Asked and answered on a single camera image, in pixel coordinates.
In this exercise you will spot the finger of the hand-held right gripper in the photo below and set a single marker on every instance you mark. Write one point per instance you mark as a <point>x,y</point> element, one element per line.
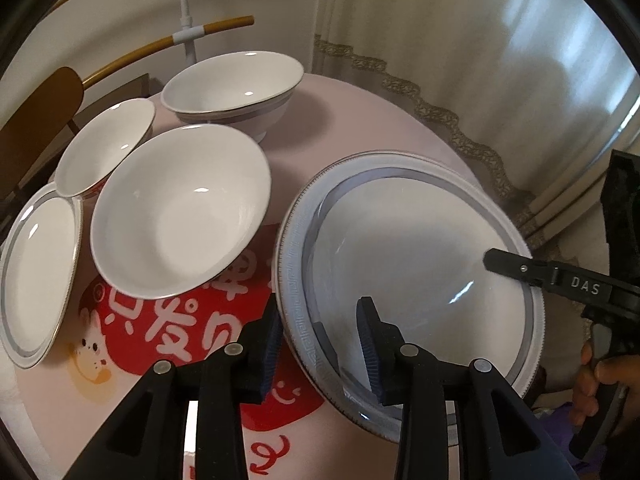
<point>540,272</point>

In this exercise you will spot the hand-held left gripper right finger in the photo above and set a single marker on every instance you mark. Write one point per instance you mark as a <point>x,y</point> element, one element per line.
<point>367,347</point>

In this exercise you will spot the small white bowl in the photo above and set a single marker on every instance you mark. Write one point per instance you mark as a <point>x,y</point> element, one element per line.
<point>100,150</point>

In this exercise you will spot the person's right hand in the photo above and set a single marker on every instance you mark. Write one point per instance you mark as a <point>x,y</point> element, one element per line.
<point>607,372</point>

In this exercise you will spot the large grey-rimmed white plate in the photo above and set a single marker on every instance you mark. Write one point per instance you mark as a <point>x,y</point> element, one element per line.
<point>425,240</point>

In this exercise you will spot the purple cloth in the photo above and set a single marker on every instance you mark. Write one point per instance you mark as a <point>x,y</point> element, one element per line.
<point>555,425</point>

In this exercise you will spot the large plain white bowl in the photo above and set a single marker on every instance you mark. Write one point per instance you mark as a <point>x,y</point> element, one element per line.
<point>185,210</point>

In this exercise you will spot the white bowl with grey band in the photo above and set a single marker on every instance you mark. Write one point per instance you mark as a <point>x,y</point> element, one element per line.
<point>230,85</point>

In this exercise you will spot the small grey-rimmed white plate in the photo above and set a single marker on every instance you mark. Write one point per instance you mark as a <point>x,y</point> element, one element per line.
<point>35,270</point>

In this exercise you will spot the cream lace-trimmed curtain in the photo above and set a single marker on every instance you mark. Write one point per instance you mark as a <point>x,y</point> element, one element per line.
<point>500,60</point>

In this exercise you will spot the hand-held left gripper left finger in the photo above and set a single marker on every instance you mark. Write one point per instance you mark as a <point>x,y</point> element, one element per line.
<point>272,342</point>

